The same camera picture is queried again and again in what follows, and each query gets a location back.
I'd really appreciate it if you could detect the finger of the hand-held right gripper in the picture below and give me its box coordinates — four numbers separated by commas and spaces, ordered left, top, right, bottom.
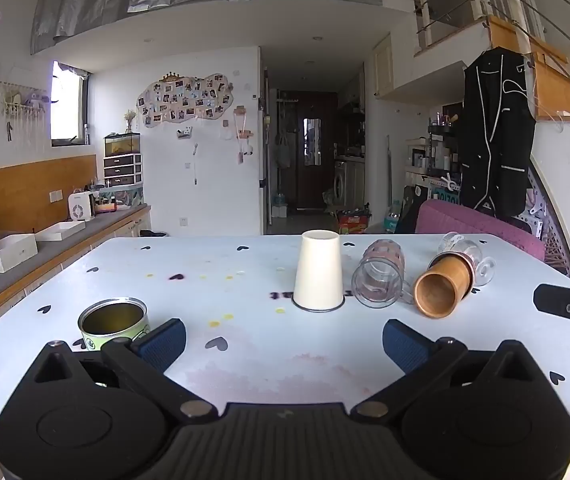
534, 283, 570, 346

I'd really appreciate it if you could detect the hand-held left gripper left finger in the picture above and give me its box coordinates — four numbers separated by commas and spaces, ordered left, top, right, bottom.
26, 318, 220, 424

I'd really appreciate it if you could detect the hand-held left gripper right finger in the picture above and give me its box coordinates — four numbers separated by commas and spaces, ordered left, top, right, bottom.
349, 318, 546, 422

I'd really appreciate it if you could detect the white paper cup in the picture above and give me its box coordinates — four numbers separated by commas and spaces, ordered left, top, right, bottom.
292, 230, 346, 311

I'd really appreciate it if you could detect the brown wooden cup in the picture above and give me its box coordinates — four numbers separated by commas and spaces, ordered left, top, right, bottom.
413, 253, 476, 319

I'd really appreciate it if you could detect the green tin can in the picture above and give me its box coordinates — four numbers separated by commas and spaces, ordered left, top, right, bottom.
77, 297, 151, 353

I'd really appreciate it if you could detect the clear glass mug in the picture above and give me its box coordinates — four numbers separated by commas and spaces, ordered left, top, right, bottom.
352, 239, 416, 310

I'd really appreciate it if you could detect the clear stemmed glass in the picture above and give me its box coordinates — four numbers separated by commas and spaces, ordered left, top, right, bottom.
437, 232, 497, 289

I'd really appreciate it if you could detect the pink upholstered chair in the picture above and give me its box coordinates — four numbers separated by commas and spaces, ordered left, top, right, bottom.
414, 198, 546, 262

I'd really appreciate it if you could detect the grey kitchen counter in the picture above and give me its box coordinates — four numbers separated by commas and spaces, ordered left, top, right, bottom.
0, 203, 152, 333

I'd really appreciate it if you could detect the red cardboard box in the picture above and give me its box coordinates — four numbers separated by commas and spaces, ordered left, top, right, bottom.
338, 212, 372, 235

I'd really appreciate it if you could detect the flat white tray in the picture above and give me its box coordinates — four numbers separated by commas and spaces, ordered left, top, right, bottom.
34, 219, 86, 242

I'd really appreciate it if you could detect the white countertop appliance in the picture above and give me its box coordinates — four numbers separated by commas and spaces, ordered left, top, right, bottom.
68, 192, 96, 222

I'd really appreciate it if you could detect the washing machine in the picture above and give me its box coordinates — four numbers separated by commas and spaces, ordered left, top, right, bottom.
333, 160, 351, 209

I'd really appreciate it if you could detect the white cardboard box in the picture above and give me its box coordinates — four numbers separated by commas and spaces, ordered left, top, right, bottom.
0, 233, 38, 274

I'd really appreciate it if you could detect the small drawer unit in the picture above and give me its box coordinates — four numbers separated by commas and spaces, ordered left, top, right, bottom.
103, 153, 144, 187

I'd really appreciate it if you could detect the black jacket with white trim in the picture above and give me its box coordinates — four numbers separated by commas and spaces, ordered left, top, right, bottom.
459, 46, 536, 219

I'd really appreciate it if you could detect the glass fish tank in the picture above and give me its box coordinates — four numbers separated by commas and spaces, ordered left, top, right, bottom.
103, 132, 142, 157

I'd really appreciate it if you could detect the dark wooden door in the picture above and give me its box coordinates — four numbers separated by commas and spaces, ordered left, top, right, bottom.
295, 91, 338, 211

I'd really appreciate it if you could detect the cloud-shaped photo board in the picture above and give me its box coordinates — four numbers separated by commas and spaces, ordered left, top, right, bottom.
136, 73, 236, 129

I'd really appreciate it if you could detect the window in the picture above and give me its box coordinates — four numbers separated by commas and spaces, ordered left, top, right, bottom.
50, 60, 90, 147

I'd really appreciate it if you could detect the wall rack with bottles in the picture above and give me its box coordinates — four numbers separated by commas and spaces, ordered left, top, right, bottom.
427, 111, 464, 172

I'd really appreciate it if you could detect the white wall pegboard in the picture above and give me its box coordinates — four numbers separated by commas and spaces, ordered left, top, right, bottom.
0, 80, 50, 144

